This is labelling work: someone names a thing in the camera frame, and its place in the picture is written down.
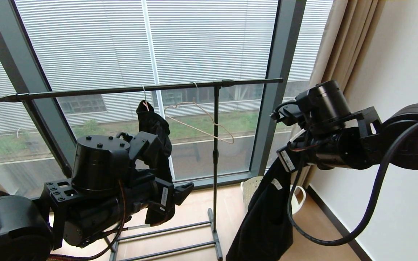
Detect black garment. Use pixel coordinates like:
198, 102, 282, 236
225, 157, 306, 261

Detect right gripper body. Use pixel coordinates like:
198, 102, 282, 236
277, 130, 362, 174

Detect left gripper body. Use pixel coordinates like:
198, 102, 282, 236
63, 179, 176, 248

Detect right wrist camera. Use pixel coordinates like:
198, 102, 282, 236
270, 101, 306, 128

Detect white laundry basket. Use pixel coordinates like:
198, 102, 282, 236
240, 176, 307, 216

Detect black clothes rack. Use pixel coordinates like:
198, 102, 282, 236
0, 78, 284, 261

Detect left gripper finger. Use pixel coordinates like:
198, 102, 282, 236
175, 182, 194, 206

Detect beige curtain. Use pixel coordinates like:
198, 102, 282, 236
290, 0, 386, 190

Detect window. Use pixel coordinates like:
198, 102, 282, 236
0, 0, 335, 198

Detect pink clothes hanger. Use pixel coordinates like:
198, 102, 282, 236
163, 82, 235, 145
142, 85, 152, 111

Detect black shorts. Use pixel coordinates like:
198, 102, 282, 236
136, 100, 176, 226

